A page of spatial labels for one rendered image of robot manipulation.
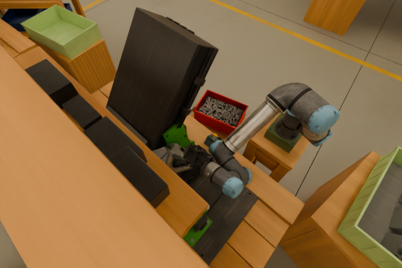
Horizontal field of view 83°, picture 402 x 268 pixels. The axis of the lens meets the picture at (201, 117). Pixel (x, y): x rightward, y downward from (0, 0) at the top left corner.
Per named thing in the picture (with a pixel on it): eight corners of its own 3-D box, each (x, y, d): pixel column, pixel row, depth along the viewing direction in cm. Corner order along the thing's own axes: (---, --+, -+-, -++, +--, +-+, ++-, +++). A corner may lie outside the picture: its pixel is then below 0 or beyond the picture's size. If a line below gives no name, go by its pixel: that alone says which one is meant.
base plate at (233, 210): (131, 93, 163) (130, 90, 162) (258, 198, 123) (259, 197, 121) (78, 128, 145) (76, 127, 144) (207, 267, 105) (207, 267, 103)
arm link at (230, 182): (240, 197, 88) (229, 203, 81) (219, 180, 94) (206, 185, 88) (248, 179, 86) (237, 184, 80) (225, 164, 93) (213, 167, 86)
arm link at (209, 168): (218, 181, 94) (206, 184, 87) (209, 175, 96) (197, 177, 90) (224, 165, 92) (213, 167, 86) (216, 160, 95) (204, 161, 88)
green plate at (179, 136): (181, 140, 124) (170, 112, 109) (191, 147, 119) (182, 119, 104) (165, 154, 119) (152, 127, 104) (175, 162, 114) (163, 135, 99)
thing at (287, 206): (133, 81, 188) (128, 67, 175) (295, 210, 133) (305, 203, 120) (119, 90, 181) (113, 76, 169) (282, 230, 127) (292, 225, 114)
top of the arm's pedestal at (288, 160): (271, 111, 165) (273, 108, 162) (313, 137, 154) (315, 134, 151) (247, 140, 151) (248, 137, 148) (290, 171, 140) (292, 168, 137)
